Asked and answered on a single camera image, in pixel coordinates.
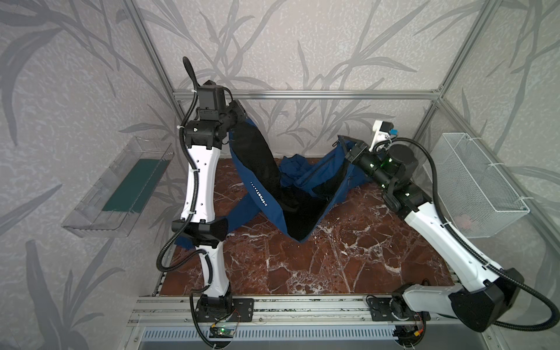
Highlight blue zip jacket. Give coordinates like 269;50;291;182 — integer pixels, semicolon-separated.
175;119;367;248

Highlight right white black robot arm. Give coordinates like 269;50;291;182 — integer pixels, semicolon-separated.
338;136;559;332

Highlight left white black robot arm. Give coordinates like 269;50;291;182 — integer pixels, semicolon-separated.
156;58;247;314

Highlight pink object in basket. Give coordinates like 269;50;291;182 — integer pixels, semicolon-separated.
454;214;475;230

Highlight green mat in tray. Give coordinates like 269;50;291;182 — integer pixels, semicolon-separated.
102;158;170;214

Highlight green circuit board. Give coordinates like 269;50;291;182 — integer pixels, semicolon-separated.
209;325;236;338

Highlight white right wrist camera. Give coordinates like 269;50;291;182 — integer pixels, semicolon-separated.
369;120;398;152

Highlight white wire mesh basket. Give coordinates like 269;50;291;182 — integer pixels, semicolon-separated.
431;133;530;239

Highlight clear plastic wall tray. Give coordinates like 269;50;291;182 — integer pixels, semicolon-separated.
61;137;174;239

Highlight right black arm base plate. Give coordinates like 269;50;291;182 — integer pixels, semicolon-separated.
365;295;431;322

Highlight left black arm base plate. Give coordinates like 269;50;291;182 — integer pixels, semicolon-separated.
195;295;255;323

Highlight aluminium frame struts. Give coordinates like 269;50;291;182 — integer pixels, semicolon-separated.
131;1;559;244

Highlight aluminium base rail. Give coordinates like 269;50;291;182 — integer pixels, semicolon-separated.
126;294;487;327

